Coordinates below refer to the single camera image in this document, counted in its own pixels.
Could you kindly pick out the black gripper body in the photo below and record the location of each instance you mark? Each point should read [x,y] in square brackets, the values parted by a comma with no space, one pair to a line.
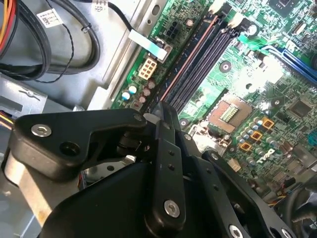
[111,210]

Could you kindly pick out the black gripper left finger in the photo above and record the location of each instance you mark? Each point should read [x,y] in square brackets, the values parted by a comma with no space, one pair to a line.
[74,129]

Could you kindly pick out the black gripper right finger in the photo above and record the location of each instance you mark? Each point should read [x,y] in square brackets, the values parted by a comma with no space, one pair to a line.
[223,188]

